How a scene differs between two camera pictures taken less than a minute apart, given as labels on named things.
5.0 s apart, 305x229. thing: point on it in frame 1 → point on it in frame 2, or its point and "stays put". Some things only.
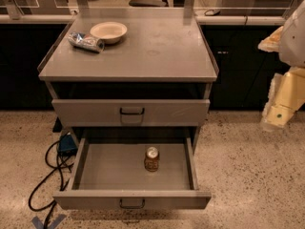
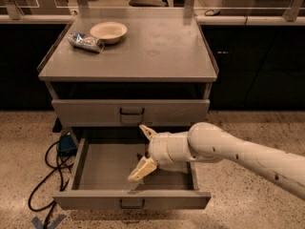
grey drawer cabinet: x=158 y=77 stays put
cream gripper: x=294 y=45 → x=157 y=149
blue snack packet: x=86 y=41 stays put
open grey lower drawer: x=109 y=174 stays put
